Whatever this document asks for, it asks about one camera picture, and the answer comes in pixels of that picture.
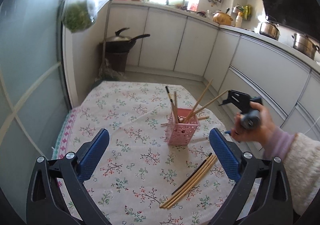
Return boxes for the wooden chopstick poking through basket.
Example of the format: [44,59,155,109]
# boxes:
[191,89,228,117]

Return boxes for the wooden chopstick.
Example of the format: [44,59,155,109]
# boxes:
[182,79,213,124]
[165,156,219,210]
[159,154,215,208]
[162,155,218,209]

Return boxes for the black chopstick with gold band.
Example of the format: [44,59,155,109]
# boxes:
[165,86,178,123]

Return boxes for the white fluffy sleeve forearm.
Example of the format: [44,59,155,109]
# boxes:
[262,126,320,215]

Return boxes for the white kitchen cabinets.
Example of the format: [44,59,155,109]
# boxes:
[107,1,319,139]

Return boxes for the person right hand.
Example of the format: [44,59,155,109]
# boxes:
[231,102,276,148]

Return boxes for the pink plastic utensil basket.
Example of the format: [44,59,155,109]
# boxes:
[165,108,200,146]

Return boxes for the floral tablecloth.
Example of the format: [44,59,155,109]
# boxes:
[53,81,235,224]

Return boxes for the dark brown stool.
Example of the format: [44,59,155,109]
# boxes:
[105,44,129,73]

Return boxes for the steel pot near hood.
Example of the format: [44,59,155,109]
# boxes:
[258,16,280,40]

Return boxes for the steel pot far right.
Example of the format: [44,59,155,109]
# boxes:
[291,33,319,60]

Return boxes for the black wok with lid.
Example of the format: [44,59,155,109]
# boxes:
[105,27,150,53]

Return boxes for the yellow kettle pot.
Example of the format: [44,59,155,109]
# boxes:
[213,8,233,26]

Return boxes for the black range hood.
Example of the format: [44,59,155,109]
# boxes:
[263,0,319,39]

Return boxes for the hanging green vegetable bag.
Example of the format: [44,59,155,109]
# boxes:
[62,0,97,33]

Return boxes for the white power cable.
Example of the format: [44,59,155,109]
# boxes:
[303,119,320,133]

